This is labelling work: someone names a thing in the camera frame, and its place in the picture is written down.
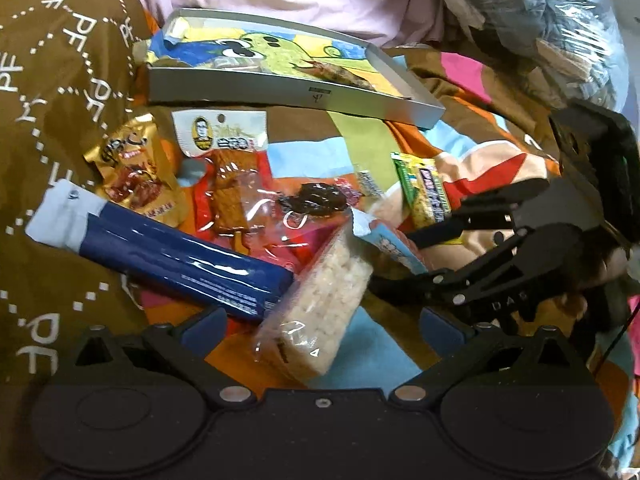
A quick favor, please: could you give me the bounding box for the grey cardboard box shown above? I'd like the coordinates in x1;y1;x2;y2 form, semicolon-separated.
145;7;447;131

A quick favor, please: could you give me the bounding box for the clear rice cracker packet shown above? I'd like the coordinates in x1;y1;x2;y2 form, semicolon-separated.
250;220;375;381

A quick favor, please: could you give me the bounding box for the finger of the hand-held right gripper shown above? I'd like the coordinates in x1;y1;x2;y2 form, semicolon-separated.
404;178;551;251
369;225;551;321

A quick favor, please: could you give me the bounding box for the red orange snack packet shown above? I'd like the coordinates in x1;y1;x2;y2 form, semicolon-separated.
192;157;351;281

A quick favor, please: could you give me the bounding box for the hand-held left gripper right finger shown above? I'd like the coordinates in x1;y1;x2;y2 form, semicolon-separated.
387;305;581;408

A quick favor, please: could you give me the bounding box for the clear plastic bag of clothes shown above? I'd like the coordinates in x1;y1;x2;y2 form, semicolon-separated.
435;0;631;111

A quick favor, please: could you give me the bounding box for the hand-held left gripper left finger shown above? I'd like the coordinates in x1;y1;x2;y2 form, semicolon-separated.
65;305;258;408

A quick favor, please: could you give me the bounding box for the brown patterned pillow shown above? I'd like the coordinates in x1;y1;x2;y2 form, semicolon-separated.
0;0;166;480

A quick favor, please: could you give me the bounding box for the gold snack packet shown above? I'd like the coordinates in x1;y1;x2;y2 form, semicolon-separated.
82;112;188;228

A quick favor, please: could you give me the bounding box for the dark plum candy packet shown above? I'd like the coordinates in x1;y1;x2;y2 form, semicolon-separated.
277;177;361;221

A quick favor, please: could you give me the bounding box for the person's right hand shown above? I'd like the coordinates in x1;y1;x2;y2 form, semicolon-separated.
560;245;640;321

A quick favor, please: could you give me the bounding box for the light blue snack packet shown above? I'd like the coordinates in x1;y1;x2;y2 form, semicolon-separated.
350;207;430;276

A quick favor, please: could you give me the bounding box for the white label tofu snack packet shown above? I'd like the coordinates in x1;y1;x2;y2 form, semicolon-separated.
171;109;281;241

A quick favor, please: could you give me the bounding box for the long dark blue packet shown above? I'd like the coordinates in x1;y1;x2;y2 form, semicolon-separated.
25;178;296;322

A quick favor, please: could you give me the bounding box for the brown snack in clear wrapper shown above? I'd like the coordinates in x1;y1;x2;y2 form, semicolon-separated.
305;57;381;92

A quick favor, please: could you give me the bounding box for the green yellow biscuit packet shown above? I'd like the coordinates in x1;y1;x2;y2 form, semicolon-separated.
390;151;463;246

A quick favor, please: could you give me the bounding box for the colourful patchwork blanket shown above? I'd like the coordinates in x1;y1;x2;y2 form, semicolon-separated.
125;10;640;480

